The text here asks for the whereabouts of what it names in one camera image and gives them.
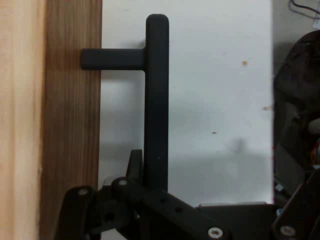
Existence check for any dark bulky equipment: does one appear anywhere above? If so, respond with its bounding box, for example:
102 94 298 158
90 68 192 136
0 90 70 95
272 31 320 203

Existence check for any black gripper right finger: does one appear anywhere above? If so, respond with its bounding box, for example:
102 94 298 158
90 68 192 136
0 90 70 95
271 169 320 240

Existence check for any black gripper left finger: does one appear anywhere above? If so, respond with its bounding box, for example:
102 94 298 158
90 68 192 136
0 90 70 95
53 149 232 240

